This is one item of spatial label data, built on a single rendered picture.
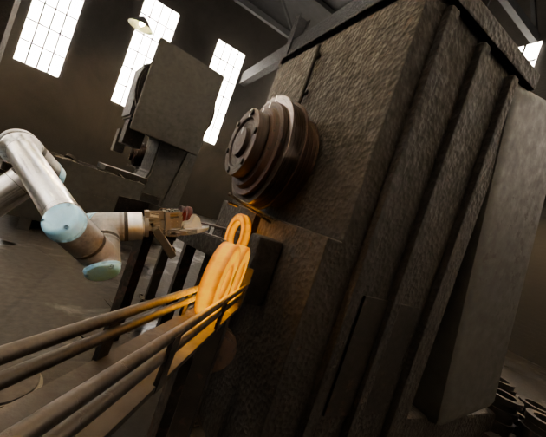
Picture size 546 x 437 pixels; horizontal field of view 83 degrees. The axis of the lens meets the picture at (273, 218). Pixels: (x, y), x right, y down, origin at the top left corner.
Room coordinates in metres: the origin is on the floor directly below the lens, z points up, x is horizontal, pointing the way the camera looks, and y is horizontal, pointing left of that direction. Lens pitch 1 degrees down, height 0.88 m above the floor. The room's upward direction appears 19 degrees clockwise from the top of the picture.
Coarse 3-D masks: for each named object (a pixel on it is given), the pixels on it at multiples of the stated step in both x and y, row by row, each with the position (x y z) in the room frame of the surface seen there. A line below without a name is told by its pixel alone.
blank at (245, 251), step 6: (240, 246) 0.76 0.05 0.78; (246, 252) 0.75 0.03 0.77; (240, 258) 0.72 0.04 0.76; (246, 258) 0.78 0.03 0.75; (240, 264) 0.72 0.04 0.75; (246, 264) 0.82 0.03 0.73; (240, 270) 0.80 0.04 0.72; (240, 276) 0.81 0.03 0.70; (234, 282) 0.72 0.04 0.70; (240, 282) 0.82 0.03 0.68; (234, 288) 0.78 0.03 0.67; (228, 294) 0.70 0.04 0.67
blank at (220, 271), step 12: (216, 252) 0.57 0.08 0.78; (228, 252) 0.58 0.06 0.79; (240, 252) 0.66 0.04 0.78; (216, 264) 0.56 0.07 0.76; (228, 264) 0.58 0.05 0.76; (204, 276) 0.55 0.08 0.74; (216, 276) 0.55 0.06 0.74; (228, 276) 0.65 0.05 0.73; (204, 288) 0.55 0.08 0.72; (216, 288) 0.55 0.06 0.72; (228, 288) 0.66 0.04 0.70; (204, 300) 0.55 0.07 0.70; (216, 300) 0.58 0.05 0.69
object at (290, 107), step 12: (288, 108) 1.15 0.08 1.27; (300, 108) 1.19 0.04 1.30; (288, 120) 1.12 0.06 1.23; (300, 120) 1.13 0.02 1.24; (288, 132) 1.09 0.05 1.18; (300, 132) 1.11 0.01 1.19; (288, 144) 1.07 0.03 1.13; (300, 144) 1.10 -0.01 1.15; (288, 156) 1.09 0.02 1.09; (276, 168) 1.09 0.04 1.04; (288, 168) 1.10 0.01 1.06; (276, 180) 1.11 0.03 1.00; (264, 192) 1.13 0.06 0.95; (276, 192) 1.15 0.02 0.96; (252, 204) 1.24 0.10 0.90; (264, 204) 1.22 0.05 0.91
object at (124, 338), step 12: (120, 204) 1.56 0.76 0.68; (132, 204) 1.62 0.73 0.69; (144, 204) 1.69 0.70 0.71; (144, 240) 1.53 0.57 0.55; (132, 252) 1.55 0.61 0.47; (144, 252) 1.56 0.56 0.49; (132, 264) 1.53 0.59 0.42; (132, 276) 1.53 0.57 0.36; (120, 288) 1.54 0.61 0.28; (132, 288) 1.56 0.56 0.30; (120, 300) 1.53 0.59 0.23; (84, 336) 1.51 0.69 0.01; (120, 336) 1.62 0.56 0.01
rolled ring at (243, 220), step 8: (240, 216) 1.27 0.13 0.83; (232, 224) 1.32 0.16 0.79; (240, 224) 1.33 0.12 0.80; (248, 224) 1.23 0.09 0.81; (232, 232) 1.34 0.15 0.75; (240, 232) 1.23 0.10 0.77; (248, 232) 1.21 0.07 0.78; (232, 240) 1.34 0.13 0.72; (240, 240) 1.21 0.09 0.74; (248, 240) 1.21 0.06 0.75
